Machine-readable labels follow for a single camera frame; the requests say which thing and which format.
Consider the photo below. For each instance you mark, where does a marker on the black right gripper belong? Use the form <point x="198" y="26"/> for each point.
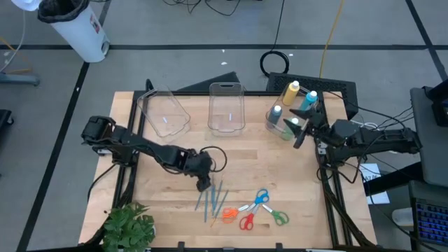
<point x="316" y="126"/>

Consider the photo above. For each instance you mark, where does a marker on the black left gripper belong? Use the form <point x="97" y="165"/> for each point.
<point x="197" y="164"/>

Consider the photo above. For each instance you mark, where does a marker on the light blue paint bottle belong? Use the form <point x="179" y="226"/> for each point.
<point x="308" y="101"/>

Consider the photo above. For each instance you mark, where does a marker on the dark teal paint bottle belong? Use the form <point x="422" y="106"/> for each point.
<point x="274" y="117"/>

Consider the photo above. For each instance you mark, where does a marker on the yellow paint bottle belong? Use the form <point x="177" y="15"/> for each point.
<point x="290" y="94"/>

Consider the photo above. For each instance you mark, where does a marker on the clear plastic bin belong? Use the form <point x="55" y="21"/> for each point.
<point x="227" y="108"/>
<point x="164" y="112"/>
<point x="271" y="133"/>

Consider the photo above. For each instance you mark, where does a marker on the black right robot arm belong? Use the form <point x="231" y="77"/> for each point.
<point x="385" y="136"/>

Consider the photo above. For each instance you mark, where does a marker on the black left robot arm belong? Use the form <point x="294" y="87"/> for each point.
<point x="140" y="143"/>

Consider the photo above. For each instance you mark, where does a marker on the black perforated computer case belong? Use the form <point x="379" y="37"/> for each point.
<point x="332" y="85"/>

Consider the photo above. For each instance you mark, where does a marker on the black clamp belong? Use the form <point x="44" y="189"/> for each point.
<point x="181" y="246"/>
<point x="279" y="247"/>

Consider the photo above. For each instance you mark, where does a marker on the white paper sheet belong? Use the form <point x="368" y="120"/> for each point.
<point x="371" y="169"/>

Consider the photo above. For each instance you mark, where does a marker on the green potted plant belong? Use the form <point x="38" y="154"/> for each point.
<point x="127" y="227"/>

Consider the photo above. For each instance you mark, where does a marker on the black floor beam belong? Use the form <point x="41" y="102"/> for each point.
<point x="392" y="180"/>

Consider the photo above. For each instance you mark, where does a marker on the grey side desk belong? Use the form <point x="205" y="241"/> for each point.
<point x="428" y="140"/>

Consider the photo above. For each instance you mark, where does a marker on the white rounded device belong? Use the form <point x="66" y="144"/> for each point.
<point x="402" y="217"/>

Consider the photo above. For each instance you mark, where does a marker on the black device on desk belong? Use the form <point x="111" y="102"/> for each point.
<point x="439" y="105"/>

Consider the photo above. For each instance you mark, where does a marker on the backlit keyboard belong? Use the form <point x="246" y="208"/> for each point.
<point x="432" y="220"/>

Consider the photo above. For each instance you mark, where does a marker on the white trash can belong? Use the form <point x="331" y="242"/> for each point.
<point x="80" y="31"/>

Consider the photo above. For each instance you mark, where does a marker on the black caster stand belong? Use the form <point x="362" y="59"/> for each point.
<point x="5" y="120"/>

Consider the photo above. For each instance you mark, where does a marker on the grey stand base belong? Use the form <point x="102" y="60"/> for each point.
<point x="19" y="78"/>

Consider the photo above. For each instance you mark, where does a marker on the white trash can lid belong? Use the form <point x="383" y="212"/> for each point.
<point x="26" y="4"/>

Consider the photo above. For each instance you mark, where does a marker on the metal corner bracket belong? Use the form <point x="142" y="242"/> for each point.
<point x="321" y="151"/>

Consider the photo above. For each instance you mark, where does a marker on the black aluminium table frame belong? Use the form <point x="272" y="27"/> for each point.
<point x="199" y="93"/>

